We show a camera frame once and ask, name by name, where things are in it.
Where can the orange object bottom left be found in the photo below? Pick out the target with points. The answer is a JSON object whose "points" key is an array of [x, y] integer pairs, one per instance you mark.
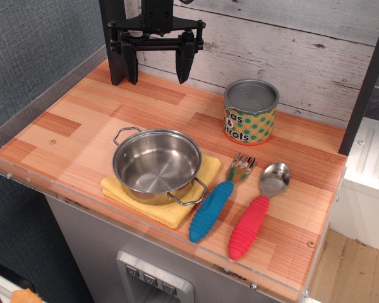
{"points": [[25, 296]]}

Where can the dark vertical post right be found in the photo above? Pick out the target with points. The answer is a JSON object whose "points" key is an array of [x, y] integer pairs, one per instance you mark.
{"points": [[361, 103]]}

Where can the blue handled metal fork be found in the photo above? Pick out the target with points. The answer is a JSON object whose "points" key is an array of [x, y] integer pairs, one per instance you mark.
{"points": [[208, 213]]}

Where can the red handled metal spoon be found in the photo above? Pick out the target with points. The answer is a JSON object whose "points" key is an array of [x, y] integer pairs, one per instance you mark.
{"points": [[273, 181]]}

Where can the silver dispenser button panel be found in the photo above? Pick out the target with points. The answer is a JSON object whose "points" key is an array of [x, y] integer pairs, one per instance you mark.
{"points": [[145, 282]]}

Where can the peas and carrots can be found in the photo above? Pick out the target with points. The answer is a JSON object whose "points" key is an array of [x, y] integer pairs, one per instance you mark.
{"points": [[250, 108]]}

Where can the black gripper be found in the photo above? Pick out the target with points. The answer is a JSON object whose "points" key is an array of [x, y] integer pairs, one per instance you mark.
{"points": [[156, 28]]}

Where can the white cabinet at right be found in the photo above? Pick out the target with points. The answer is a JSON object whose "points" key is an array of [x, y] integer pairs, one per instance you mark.
{"points": [[355, 211]]}

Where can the yellow folded cloth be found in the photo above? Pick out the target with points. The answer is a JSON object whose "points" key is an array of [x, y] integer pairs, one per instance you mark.
{"points": [[171, 214]]}

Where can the stainless steel pot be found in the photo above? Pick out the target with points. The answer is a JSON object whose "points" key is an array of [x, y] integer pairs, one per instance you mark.
{"points": [[158, 166]]}

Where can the grey toy fridge cabinet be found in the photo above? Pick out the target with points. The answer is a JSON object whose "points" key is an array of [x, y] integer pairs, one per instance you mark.
{"points": [[94, 243]]}

